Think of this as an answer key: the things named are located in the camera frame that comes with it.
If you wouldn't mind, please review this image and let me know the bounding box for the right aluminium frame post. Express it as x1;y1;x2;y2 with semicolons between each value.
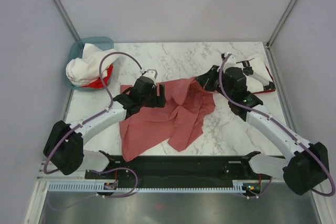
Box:
265;0;299;48

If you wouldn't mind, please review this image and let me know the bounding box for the white slotted cable duct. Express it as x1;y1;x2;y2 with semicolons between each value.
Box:
48;181;261;193

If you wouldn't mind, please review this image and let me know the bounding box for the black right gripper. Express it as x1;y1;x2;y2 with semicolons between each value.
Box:
196;65;234;100

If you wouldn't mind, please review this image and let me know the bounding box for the salmon pink t-shirt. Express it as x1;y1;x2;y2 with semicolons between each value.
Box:
119;78;215;162

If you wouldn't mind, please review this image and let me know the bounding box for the crumpled red t-shirt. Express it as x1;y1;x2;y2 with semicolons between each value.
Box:
85;64;113;89

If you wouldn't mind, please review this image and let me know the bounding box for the left aluminium frame post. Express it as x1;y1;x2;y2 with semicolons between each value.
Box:
52;0;81;41

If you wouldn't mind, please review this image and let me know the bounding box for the teal plastic basket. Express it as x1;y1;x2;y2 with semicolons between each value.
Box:
65;36;114;93

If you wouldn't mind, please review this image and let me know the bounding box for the aluminium front rail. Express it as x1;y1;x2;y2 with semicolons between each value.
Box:
37;161;86;182

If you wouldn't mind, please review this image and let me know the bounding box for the aluminium frame post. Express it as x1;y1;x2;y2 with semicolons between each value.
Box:
52;0;81;41
265;0;299;48

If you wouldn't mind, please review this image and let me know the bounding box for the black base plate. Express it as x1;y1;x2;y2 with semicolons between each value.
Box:
85;156;270;187

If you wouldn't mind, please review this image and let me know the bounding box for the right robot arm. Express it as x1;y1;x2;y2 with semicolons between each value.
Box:
195;65;335;196

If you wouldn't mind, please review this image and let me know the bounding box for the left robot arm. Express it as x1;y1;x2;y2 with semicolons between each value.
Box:
43;76;166;178

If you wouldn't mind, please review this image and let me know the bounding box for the folded white printed t-shirt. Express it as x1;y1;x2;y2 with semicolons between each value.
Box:
230;53;276;93

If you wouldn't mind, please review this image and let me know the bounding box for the crumpled white t-shirt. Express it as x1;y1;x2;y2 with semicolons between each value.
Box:
66;43;115;88

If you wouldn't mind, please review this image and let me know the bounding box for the folded red t-shirt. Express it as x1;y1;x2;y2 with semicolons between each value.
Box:
254;66;276;94

